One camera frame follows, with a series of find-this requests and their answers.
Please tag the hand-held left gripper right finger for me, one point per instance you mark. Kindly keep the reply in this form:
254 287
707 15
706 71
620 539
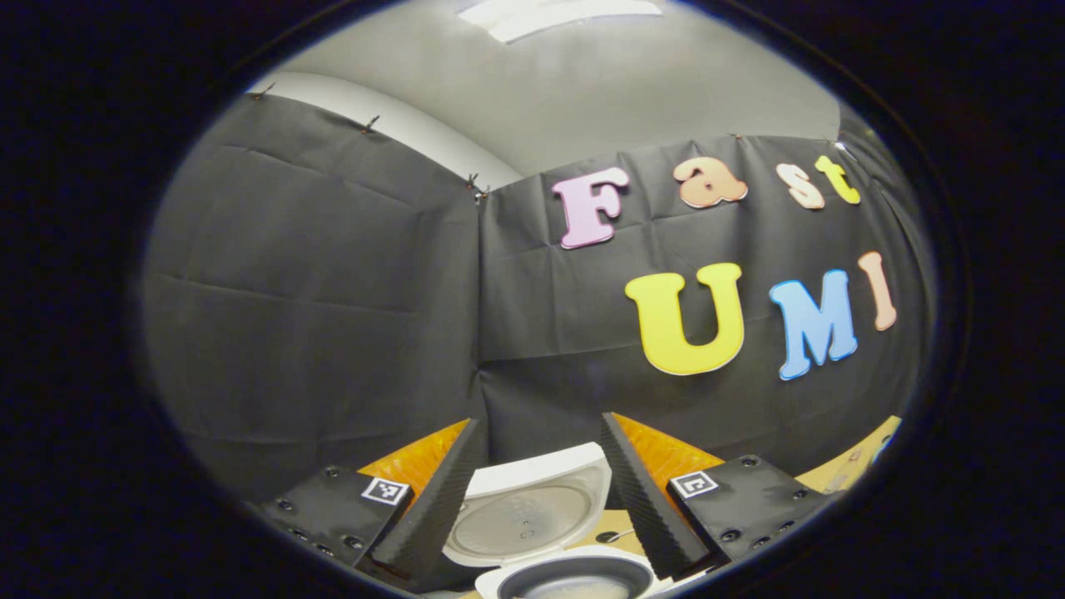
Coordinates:
645 499

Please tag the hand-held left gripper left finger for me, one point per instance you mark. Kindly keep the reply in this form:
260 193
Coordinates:
433 507

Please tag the white rice cooker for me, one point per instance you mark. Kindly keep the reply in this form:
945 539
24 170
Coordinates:
541 466

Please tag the white rice grains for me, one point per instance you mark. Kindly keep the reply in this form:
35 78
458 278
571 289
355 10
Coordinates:
574 591

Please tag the black backdrop cloth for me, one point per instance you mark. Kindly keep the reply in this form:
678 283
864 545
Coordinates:
333 333

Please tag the large ceiling light panel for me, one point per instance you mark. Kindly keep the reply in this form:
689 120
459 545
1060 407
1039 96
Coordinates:
557 15

